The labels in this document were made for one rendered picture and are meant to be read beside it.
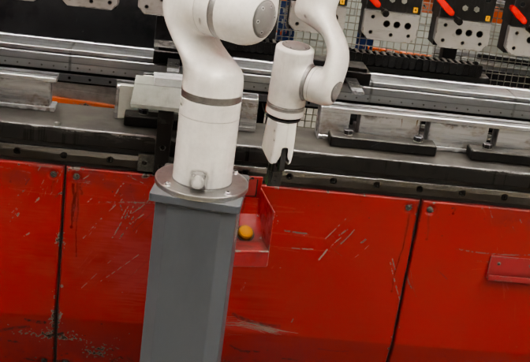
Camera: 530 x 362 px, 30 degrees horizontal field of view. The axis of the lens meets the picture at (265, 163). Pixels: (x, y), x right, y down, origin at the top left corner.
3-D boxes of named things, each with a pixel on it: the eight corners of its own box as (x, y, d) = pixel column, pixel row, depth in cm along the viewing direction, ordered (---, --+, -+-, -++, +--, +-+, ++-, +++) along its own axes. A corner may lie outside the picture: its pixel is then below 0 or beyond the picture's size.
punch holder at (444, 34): (433, 46, 268) (444, -14, 263) (426, 39, 276) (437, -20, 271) (486, 52, 270) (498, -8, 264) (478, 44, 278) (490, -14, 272)
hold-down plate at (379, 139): (329, 146, 272) (331, 136, 271) (326, 139, 277) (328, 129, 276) (435, 156, 275) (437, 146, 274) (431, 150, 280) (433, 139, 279)
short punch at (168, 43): (153, 46, 267) (156, 12, 263) (154, 45, 269) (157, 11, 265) (190, 50, 268) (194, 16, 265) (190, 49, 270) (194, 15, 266)
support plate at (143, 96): (129, 107, 244) (130, 103, 244) (136, 78, 269) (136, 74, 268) (202, 114, 246) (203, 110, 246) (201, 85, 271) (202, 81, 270)
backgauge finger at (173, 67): (150, 76, 274) (151, 59, 272) (154, 54, 298) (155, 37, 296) (193, 81, 275) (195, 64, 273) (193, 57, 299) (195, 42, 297)
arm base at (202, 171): (242, 208, 191) (254, 117, 184) (145, 193, 192) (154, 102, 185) (252, 174, 209) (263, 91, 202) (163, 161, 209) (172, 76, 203)
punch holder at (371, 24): (360, 38, 266) (371, -23, 261) (356, 31, 274) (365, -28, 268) (415, 44, 268) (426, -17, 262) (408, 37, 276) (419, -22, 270)
